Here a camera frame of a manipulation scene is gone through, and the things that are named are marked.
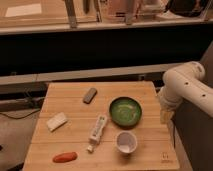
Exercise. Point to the white sponge block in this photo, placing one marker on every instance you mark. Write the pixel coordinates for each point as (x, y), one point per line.
(56, 121)

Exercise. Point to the orange carrot toy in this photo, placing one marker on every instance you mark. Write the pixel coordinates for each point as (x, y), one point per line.
(65, 157)

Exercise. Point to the white paper sheet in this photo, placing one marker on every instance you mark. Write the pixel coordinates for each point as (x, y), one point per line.
(24, 10)

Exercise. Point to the dark bag top right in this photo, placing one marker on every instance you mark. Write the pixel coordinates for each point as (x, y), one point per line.
(186, 8)

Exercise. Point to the green bowl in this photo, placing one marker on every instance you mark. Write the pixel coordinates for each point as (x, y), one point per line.
(125, 111)

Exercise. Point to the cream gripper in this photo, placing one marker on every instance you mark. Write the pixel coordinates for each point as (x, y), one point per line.
(169, 102)

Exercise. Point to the white paper cup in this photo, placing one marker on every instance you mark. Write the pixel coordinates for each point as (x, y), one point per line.
(126, 142)

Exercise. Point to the grey eraser block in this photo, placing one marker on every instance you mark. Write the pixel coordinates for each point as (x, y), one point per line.
(89, 95)

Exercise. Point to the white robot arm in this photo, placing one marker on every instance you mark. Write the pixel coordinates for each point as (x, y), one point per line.
(184, 82)

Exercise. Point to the white tube with cap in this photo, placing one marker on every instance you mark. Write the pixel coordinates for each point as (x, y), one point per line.
(96, 133)

